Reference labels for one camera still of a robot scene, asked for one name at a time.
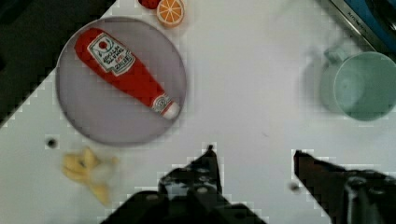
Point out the mint green mug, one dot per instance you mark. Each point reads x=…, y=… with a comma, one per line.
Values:
x=360, y=86

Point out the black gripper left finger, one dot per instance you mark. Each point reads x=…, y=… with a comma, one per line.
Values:
x=203, y=171

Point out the orange slice toy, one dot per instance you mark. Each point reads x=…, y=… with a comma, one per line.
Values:
x=170, y=13

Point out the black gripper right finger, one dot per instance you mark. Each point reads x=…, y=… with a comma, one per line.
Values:
x=347, y=196

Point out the red plush ketchup bottle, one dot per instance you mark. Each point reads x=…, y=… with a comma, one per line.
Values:
x=112, y=61

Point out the yellow peeled banana toy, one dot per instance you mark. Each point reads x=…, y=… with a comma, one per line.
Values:
x=91, y=171

